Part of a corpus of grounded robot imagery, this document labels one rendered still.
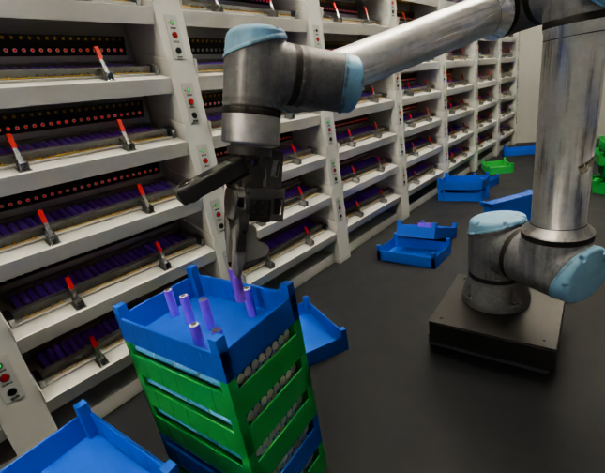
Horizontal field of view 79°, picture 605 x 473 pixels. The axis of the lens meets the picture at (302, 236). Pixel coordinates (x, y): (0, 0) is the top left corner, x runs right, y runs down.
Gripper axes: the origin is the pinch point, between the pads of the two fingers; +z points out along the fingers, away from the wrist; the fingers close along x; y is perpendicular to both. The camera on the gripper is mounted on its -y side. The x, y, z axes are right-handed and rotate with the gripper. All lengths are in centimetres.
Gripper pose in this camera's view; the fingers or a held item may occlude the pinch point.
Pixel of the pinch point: (232, 267)
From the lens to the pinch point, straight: 62.8
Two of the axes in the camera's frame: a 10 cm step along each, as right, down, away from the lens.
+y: 9.0, -0.3, 4.3
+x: -4.2, -2.3, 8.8
